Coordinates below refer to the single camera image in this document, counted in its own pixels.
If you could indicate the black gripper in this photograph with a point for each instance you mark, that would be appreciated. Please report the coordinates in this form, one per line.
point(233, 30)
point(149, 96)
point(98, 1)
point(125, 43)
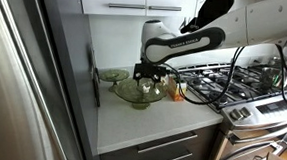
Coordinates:
point(149, 71)

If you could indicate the white chicken egg holder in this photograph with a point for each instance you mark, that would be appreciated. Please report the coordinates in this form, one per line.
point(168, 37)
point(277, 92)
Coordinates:
point(145, 88)

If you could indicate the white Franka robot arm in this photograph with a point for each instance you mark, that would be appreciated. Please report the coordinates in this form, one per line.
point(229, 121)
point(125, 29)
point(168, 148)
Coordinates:
point(270, 24)

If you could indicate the large green glass cake stand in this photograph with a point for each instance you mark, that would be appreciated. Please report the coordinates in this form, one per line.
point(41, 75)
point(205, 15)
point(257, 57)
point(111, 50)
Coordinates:
point(129, 92)

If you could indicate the small green glass cake stand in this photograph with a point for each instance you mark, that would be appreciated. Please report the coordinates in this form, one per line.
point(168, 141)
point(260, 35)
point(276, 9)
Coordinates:
point(112, 75)

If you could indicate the silver stove knob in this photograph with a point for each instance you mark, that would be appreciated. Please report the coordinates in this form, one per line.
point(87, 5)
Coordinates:
point(236, 114)
point(246, 112)

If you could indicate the black oven mitt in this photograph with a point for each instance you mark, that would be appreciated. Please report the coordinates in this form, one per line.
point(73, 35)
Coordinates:
point(214, 7)

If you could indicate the metal pot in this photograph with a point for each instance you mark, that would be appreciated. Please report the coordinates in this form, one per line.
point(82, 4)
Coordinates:
point(269, 77)

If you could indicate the stainless gas stove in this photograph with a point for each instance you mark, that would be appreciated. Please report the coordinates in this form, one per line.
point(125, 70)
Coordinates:
point(275, 111)

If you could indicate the stainless steel fridge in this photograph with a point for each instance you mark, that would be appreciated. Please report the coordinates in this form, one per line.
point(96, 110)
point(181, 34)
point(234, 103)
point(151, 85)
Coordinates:
point(9, 82)

